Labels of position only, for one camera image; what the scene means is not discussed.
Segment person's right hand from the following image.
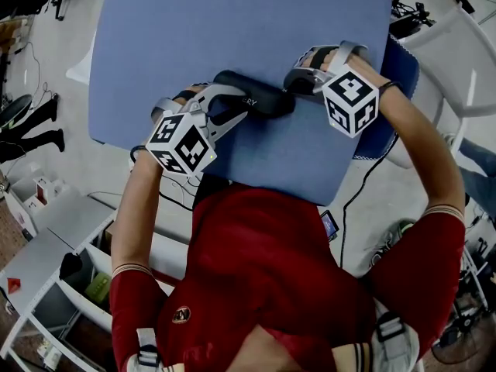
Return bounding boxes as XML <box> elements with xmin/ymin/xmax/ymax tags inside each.
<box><xmin>303</xmin><ymin>47</ymin><xmax>340</xmax><ymax>72</ymax></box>

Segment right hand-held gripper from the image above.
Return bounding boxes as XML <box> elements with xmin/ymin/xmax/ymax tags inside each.
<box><xmin>284</xmin><ymin>40</ymin><xmax>380</xmax><ymax>139</ymax></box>

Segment blue table mat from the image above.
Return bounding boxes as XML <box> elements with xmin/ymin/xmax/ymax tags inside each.
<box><xmin>88</xmin><ymin>0</ymin><xmax>393</xmax><ymax>207</ymax></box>

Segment white grey chair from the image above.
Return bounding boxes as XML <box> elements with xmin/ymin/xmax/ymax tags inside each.
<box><xmin>387</xmin><ymin>2</ymin><xmax>496</xmax><ymax>171</ymax></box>

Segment white cardboard boxes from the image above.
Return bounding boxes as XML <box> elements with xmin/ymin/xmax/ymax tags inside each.
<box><xmin>9</xmin><ymin>174</ymin><xmax>71</xmax><ymax>228</ymax></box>

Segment green box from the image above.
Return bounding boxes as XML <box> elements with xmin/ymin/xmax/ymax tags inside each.
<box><xmin>84</xmin><ymin>273</ymin><xmax>112</xmax><ymax>304</ymax></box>

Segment white shoulder strap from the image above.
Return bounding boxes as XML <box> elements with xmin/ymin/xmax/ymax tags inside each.
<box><xmin>371</xmin><ymin>302</ymin><xmax>422</xmax><ymax>372</ymax></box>
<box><xmin>129</xmin><ymin>327</ymin><xmax>164</xmax><ymax>372</ymax></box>

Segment person's left forearm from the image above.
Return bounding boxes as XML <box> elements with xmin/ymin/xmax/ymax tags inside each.
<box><xmin>111</xmin><ymin>151</ymin><xmax>172</xmax><ymax>275</ymax></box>

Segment low white shelf unit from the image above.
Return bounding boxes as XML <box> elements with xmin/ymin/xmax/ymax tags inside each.
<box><xmin>0</xmin><ymin>191</ymin><xmax>122</xmax><ymax>372</ymax></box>

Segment black glasses case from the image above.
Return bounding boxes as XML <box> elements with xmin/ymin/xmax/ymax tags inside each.
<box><xmin>212</xmin><ymin>70</ymin><xmax>297</xmax><ymax>120</ymax></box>

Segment white green sneaker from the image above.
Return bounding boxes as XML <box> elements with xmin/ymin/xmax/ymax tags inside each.
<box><xmin>370</xmin><ymin>219</ymin><xmax>418</xmax><ymax>270</ymax></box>

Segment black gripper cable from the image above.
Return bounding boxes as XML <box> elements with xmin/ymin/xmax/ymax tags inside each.
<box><xmin>339</xmin><ymin>132</ymin><xmax>400</xmax><ymax>269</ymax></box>
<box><xmin>129</xmin><ymin>144</ymin><xmax>202</xmax><ymax>212</ymax></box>

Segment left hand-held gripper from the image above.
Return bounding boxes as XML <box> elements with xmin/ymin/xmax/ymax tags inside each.
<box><xmin>146</xmin><ymin>84</ymin><xmax>250</xmax><ymax>177</ymax></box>

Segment dark blue seat cushion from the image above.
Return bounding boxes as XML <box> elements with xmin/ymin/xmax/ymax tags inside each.
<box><xmin>350</xmin><ymin>33</ymin><xmax>422</xmax><ymax>163</ymax></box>

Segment pile of black cables devices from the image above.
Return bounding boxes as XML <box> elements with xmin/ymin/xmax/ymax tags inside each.
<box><xmin>387</xmin><ymin>0</ymin><xmax>434</xmax><ymax>38</ymax></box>

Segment person's right forearm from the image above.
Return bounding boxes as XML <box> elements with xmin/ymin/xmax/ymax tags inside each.
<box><xmin>354</xmin><ymin>58</ymin><xmax>466</xmax><ymax>219</ymax></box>

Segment small blue-screen device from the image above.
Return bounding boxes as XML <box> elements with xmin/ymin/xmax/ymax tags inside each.
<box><xmin>319</xmin><ymin>209</ymin><xmax>340</xmax><ymax>243</ymax></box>

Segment person's red shirt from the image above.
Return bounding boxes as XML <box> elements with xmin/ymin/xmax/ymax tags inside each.
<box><xmin>109</xmin><ymin>184</ymin><xmax>466</xmax><ymax>372</ymax></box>

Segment person's left hand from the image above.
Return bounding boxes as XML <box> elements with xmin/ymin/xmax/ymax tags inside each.
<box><xmin>172</xmin><ymin>84</ymin><xmax>205</xmax><ymax>106</ymax></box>

